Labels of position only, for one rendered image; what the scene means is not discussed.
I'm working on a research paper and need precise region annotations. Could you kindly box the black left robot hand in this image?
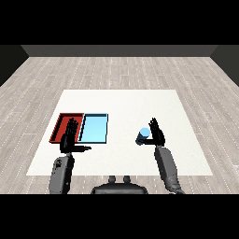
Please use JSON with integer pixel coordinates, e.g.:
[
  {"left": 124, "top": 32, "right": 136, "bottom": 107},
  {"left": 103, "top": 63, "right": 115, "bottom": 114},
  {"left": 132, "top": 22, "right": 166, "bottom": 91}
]
[{"left": 59, "top": 117, "right": 92, "bottom": 154}]

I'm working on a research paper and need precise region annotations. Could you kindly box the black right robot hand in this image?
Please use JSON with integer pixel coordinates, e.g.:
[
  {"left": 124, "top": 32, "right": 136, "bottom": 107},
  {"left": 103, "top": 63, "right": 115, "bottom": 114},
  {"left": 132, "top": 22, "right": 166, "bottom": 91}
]
[{"left": 136, "top": 117, "right": 166, "bottom": 148}]

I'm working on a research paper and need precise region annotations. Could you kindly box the red shallow open box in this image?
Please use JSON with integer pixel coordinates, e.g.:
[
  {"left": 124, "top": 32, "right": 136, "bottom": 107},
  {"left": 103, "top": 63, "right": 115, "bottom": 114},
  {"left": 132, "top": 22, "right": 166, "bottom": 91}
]
[{"left": 49, "top": 112, "right": 85, "bottom": 145}]

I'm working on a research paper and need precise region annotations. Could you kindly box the small blue can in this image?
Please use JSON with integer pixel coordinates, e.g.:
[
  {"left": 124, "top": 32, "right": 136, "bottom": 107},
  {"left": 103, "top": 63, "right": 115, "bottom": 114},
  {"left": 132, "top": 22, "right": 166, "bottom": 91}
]
[{"left": 134, "top": 127, "right": 152, "bottom": 147}]

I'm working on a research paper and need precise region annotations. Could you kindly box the light blue shallow open box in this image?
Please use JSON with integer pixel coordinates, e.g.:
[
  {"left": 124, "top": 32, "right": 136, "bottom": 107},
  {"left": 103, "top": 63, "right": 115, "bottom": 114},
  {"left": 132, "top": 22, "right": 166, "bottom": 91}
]
[{"left": 77, "top": 113, "right": 109, "bottom": 145}]

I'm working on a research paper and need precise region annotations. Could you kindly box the dark grey robot body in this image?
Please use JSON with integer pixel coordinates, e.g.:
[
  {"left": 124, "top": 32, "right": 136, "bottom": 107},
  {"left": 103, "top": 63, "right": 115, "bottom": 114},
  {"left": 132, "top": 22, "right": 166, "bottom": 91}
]
[{"left": 90, "top": 175, "right": 149, "bottom": 195}]

